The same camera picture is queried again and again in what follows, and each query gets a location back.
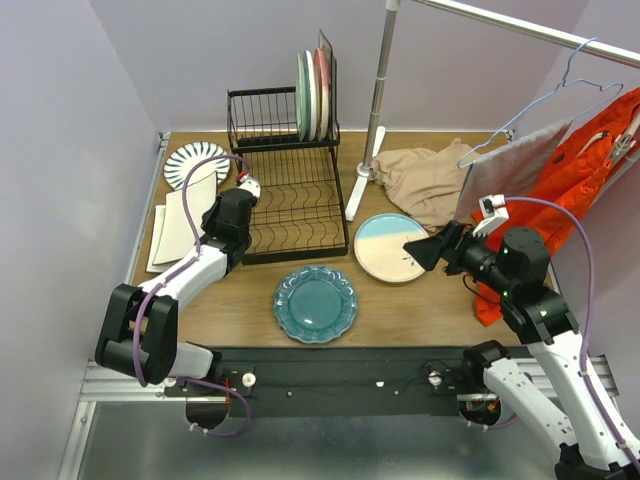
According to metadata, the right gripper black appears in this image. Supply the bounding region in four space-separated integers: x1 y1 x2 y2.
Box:
404 217 516 295

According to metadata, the beige plate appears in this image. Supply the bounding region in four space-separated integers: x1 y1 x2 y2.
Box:
354 213 429 284

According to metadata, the teal scalloped plate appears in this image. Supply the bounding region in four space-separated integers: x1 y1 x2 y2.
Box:
273 265 358 344

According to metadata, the mint green plate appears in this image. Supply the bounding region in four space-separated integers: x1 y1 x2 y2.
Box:
296 54 308 141

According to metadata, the white blue striped plate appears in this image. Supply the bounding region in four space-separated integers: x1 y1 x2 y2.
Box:
163 141 231 190

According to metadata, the large white black-rimmed plate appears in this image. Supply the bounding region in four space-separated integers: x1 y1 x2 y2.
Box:
145 205 170 273

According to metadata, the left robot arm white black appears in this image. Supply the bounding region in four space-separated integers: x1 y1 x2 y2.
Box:
94 177 260 395

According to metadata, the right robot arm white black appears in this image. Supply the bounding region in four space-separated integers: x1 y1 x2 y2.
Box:
403 221 639 479

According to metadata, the silver clothes rack stand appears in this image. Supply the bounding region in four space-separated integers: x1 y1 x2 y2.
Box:
345 1 639 221

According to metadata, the beige cloth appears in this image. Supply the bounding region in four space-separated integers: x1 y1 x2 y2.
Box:
372 138 478 233

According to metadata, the grey cloth on hanger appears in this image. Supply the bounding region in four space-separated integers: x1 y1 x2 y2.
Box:
454 118 573 220

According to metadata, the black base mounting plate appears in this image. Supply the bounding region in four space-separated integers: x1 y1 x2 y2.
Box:
164 344 531 419

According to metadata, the orange garment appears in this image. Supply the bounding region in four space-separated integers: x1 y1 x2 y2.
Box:
469 85 640 329

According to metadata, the pink plate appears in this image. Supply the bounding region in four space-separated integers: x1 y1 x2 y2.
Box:
314 47 330 140

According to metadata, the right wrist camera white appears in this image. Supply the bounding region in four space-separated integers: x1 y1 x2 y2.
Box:
472 194 509 238

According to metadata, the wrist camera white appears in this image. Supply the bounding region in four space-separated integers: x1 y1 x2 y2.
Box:
472 194 509 238
236 173 261 199

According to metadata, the black wire dish rack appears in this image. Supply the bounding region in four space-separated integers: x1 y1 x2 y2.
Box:
227 59 349 265

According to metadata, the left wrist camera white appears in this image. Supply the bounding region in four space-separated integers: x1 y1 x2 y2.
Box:
236 173 261 199

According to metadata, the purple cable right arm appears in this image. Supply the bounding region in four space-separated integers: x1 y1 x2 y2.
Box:
504 196 640 466

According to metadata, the aluminium rail frame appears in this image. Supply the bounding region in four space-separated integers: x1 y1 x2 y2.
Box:
54 131 640 480

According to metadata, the blue wire hanger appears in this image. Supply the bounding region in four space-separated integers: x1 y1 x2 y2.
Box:
456 36 625 171

